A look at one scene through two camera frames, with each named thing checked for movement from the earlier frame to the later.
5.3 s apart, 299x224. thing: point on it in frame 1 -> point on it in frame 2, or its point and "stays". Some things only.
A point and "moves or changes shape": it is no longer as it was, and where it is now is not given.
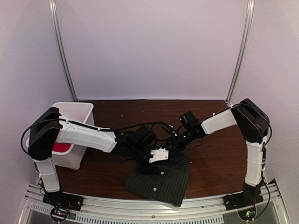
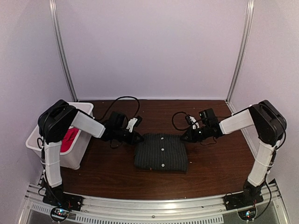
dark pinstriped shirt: (169, 186) moves or changes shape
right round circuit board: (247, 214) stays
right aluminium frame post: (249, 15) stays
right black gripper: (176, 146) -> (191, 136)
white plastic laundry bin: (81, 112) stays
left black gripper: (148, 170) -> (132, 140)
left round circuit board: (59, 214) stays
